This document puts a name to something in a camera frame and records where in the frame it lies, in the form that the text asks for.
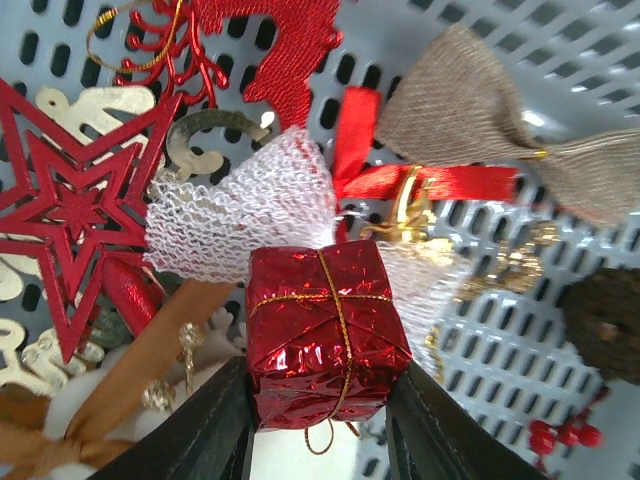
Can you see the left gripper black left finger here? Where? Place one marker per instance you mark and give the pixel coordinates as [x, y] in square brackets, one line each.
[210, 436]

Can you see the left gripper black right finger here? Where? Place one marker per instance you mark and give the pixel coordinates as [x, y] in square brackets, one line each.
[431, 437]

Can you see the red gift box ornament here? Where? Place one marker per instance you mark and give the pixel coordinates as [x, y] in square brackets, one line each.
[325, 340]

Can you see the red berry sprig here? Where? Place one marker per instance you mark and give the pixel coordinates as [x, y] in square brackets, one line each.
[575, 430]

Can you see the brown ribbon bow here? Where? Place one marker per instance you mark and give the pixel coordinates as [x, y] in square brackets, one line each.
[120, 392]

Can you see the brown pine cone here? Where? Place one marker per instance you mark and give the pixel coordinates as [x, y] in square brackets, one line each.
[601, 316]

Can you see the red ribbon gold bell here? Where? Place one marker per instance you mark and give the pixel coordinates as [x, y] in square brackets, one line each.
[354, 139]

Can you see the white mesh bow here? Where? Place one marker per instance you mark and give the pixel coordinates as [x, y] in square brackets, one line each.
[281, 196]

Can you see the burlap bow ornament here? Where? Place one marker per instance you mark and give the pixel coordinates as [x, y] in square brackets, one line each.
[458, 104]

